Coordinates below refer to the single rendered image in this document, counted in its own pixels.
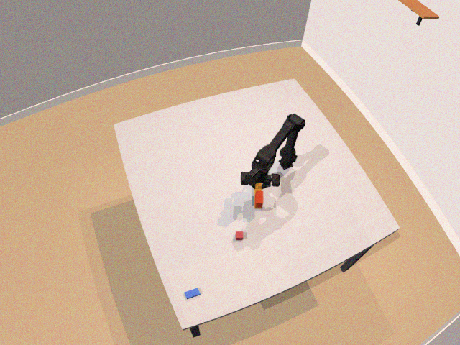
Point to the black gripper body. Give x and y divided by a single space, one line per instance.
265 179

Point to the blue rectangular block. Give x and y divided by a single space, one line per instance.
192 293

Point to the orange bar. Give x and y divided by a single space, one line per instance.
258 195

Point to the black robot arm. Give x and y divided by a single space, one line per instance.
266 156

